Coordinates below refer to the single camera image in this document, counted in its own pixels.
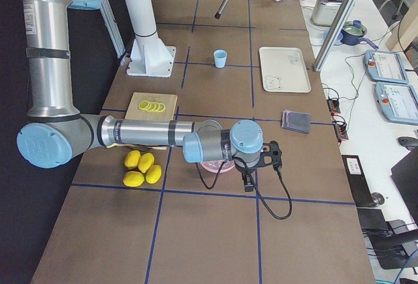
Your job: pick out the white toaster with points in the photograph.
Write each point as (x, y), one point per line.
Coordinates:
(325, 11)

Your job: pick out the cream bear serving tray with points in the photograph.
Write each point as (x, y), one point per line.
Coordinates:
(283, 70)

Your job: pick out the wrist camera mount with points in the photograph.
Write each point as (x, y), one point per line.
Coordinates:
(271, 156)

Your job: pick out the black computer mouse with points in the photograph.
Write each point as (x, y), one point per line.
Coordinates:
(410, 143)

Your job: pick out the black monitor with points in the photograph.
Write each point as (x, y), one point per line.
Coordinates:
(404, 176)

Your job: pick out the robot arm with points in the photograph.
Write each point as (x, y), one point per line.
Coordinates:
(57, 131)

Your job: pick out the blue saucepan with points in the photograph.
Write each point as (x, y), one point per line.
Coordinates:
(354, 33)

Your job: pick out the teach pendant far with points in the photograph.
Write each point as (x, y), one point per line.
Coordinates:
(382, 66)

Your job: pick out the grey folded cloth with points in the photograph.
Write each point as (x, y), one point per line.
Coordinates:
(296, 121)

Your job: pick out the steel muddler black tip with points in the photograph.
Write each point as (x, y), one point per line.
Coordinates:
(221, 9)

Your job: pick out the teach pendant near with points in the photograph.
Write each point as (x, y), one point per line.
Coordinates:
(398, 102)

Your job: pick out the lemon slices row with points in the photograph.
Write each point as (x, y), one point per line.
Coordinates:
(151, 106)

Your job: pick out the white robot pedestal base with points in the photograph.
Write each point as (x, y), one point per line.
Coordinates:
(149, 55)

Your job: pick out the wooden cutting board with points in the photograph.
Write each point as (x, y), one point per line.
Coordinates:
(133, 113)

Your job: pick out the yellow lemon top left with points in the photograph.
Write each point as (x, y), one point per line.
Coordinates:
(131, 159)

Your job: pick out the aluminium frame post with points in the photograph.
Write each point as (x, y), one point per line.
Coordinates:
(337, 24)

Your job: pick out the teach pendant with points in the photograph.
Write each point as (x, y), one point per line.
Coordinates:
(382, 66)
(398, 102)

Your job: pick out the yellow lemon top right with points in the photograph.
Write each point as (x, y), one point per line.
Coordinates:
(145, 162)

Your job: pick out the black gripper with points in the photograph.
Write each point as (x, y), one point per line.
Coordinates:
(244, 170)

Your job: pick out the yellow lemon bottom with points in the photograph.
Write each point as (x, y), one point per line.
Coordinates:
(133, 179)

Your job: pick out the pink bowl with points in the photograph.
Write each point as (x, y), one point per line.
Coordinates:
(214, 166)

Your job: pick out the light blue plastic cup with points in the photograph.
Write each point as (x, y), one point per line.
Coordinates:
(220, 58)

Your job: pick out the yellow lemon middle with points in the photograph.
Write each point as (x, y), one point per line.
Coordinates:
(154, 174)

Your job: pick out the yellow lemon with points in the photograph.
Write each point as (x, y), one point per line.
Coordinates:
(133, 179)
(145, 162)
(154, 174)
(131, 159)

